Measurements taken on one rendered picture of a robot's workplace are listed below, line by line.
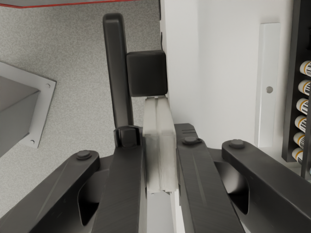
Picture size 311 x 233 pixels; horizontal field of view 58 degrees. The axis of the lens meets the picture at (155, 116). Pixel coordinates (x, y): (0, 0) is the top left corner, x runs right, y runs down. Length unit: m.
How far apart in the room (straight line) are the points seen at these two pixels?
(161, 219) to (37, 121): 0.68
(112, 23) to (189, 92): 0.06
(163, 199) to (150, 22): 0.73
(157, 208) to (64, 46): 0.77
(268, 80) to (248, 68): 0.02
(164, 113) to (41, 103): 1.05
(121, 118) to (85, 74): 0.95
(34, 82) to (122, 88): 1.01
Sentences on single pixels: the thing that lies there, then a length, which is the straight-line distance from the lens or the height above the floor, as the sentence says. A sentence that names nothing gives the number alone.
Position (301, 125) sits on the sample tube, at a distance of 0.24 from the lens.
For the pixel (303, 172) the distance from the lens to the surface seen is 0.24.
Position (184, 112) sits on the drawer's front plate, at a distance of 0.16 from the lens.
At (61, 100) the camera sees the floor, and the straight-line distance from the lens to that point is 1.17.
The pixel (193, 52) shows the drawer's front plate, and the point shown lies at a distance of 0.16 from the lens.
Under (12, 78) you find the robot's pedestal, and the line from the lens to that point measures 1.21.
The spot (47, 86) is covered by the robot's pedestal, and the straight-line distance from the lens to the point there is 1.15.
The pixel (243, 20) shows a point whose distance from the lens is 0.26.
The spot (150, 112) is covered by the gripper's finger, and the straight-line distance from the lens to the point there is 0.15.
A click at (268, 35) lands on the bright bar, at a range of 0.25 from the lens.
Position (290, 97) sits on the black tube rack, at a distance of 0.25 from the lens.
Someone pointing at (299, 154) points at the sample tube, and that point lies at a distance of 0.25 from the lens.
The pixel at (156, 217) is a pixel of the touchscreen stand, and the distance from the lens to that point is 1.33.
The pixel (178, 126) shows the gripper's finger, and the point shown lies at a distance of 0.15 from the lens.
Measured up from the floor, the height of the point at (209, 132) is 0.84.
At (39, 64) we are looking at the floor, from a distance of 1.17.
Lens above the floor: 1.08
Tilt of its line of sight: 72 degrees down
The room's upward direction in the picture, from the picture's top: 178 degrees clockwise
